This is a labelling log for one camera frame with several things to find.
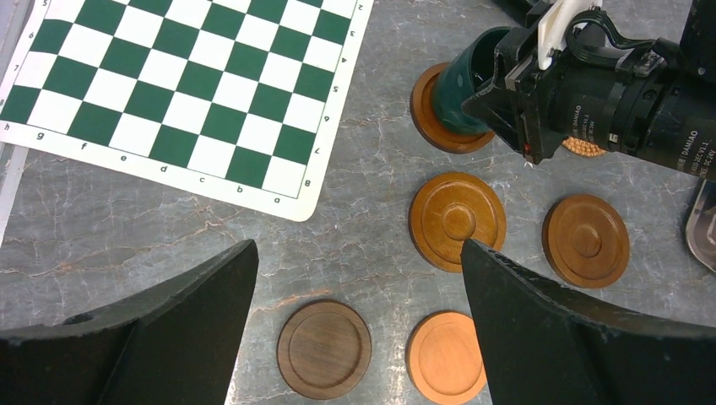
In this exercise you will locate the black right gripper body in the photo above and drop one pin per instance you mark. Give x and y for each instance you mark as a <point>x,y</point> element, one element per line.
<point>510,92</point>

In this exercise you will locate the dark green mug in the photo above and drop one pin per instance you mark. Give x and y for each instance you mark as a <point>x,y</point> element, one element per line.
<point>461,79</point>

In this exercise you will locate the woven rattan coaster far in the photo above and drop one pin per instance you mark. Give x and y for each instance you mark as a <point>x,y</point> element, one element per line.
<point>582,148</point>

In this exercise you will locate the light brown grooved coaster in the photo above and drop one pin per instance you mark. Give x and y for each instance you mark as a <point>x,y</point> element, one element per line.
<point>450,209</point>

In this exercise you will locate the brown grooved wooden coaster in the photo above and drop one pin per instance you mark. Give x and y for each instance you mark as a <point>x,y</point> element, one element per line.
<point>431,128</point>

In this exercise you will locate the light orange wooden coaster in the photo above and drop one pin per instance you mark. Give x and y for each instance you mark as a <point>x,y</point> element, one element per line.
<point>444,360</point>

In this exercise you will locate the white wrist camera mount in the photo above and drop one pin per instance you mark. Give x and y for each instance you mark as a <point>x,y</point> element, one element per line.
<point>552,26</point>

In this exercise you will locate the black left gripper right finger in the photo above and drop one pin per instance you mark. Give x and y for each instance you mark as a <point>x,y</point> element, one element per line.
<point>544,343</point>

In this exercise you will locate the metal serving tray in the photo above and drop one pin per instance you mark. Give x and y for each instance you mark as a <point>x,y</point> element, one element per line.
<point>700,226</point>

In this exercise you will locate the green white chessboard mat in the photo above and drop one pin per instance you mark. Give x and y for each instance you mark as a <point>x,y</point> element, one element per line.
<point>239,101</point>

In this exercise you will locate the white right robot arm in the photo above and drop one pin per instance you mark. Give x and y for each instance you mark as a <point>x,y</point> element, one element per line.
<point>569,73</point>

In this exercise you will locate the dark walnut wooden coaster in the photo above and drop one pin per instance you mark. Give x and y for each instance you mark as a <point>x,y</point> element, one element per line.
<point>324,349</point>

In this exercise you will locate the reddish brown grooved coaster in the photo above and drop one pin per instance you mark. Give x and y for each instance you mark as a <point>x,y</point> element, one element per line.
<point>586,241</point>

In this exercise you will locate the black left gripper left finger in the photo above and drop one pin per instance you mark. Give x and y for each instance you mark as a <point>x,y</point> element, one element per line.
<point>173,343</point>

